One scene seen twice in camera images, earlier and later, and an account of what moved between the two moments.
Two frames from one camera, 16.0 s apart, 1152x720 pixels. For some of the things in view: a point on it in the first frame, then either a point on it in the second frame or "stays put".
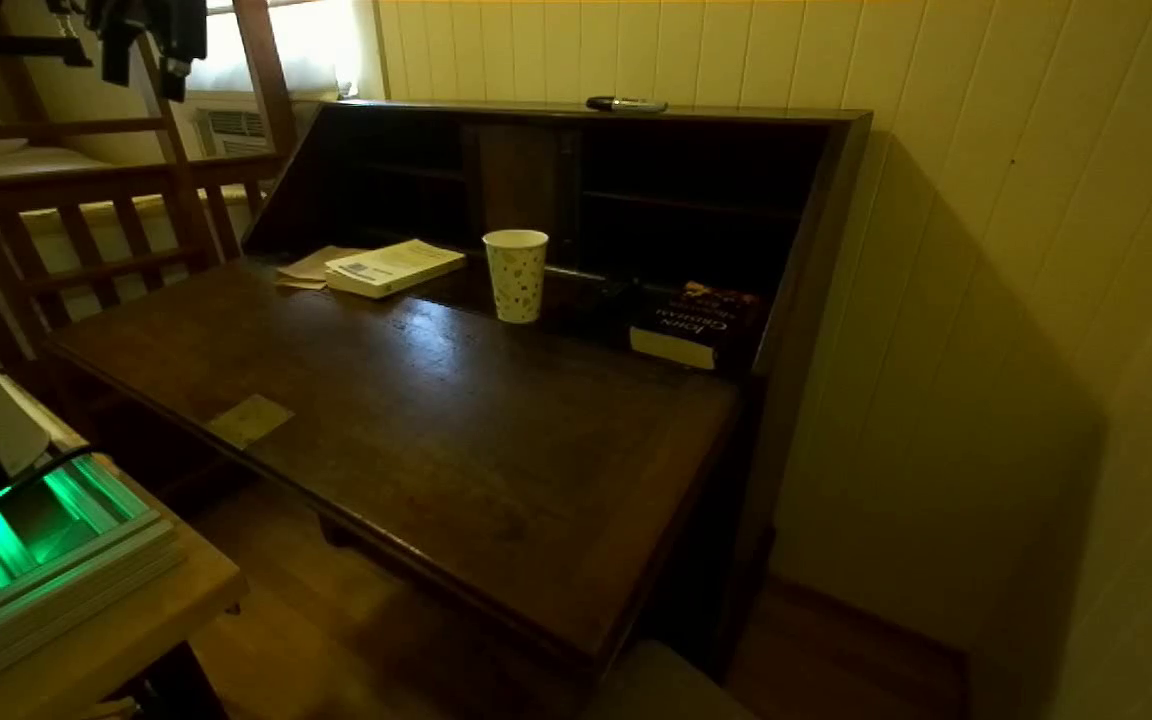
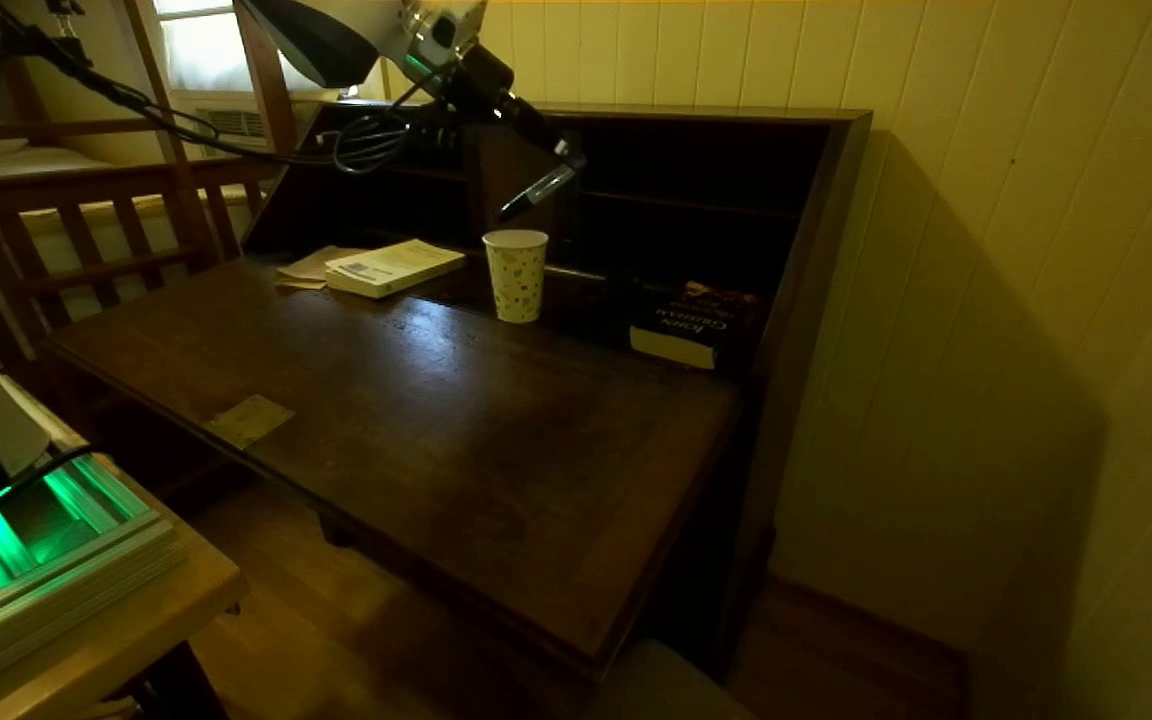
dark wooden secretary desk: [512, 346] stays put
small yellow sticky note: [249, 420] stays put
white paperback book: [394, 264] stays put
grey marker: [625, 105] → [541, 187]
